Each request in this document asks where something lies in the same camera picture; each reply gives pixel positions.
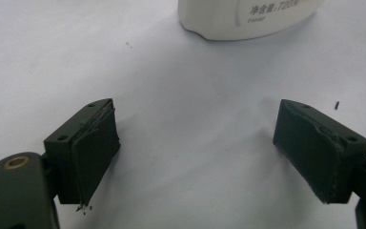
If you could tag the white bottle with blue cap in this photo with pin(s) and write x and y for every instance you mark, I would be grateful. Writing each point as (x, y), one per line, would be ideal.
(222, 19)

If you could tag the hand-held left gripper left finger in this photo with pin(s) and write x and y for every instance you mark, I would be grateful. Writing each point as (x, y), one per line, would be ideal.
(89, 152)

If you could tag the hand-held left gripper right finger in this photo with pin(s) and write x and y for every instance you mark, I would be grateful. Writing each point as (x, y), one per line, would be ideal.
(317, 152)

